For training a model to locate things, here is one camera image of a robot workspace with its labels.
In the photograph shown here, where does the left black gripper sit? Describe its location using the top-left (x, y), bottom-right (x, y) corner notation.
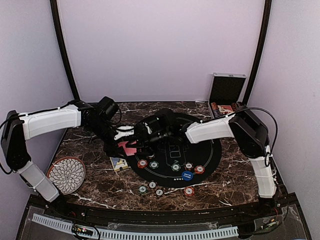
top-left (87, 119), bottom-right (128, 159)

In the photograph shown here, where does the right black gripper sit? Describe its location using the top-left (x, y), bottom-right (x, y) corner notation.
top-left (126, 127), bottom-right (172, 156)

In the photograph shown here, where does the red playing card deck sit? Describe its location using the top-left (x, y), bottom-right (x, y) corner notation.
top-left (118, 141), bottom-right (137, 157)

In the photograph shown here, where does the green poker chip stack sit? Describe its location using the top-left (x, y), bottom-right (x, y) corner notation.
top-left (138, 185), bottom-right (148, 194)

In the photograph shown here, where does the blue small blind button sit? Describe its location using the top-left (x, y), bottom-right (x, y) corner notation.
top-left (181, 170), bottom-right (194, 181)

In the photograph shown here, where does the red poker chip stack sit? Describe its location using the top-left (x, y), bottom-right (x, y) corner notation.
top-left (183, 186), bottom-right (195, 197)

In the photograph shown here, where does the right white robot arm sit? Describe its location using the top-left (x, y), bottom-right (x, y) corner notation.
top-left (136, 105), bottom-right (277, 217)

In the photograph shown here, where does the yellow playing card box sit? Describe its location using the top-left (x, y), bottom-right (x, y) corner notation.
top-left (110, 157), bottom-right (129, 172)

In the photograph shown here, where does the round black poker mat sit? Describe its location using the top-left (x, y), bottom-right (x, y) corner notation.
top-left (127, 112), bottom-right (222, 188)

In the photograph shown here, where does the floral ceramic plate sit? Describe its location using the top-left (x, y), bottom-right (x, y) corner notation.
top-left (46, 156), bottom-right (86, 195)

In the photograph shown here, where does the aluminium poker chip case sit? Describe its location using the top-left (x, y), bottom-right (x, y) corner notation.
top-left (207, 73), bottom-right (247, 118)

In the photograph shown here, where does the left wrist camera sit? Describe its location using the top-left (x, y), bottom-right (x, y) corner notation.
top-left (114, 125), bottom-right (135, 141)

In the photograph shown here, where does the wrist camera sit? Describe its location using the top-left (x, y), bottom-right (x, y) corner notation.
top-left (151, 108), bottom-right (179, 137)
top-left (114, 125), bottom-right (135, 141)

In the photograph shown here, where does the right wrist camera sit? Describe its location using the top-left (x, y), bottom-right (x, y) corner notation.
top-left (151, 108), bottom-right (179, 137)

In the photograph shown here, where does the white slotted cable duct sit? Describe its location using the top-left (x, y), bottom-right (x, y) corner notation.
top-left (31, 213), bottom-right (239, 240)

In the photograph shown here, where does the left black frame post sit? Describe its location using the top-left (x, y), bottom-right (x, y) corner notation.
top-left (49, 0), bottom-right (80, 100)

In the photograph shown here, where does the black frame post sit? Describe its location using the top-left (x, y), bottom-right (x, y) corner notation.
top-left (49, 0), bottom-right (80, 100)
top-left (242, 0), bottom-right (272, 105)

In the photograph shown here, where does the right black frame post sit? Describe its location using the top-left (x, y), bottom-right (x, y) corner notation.
top-left (242, 0), bottom-right (272, 105)

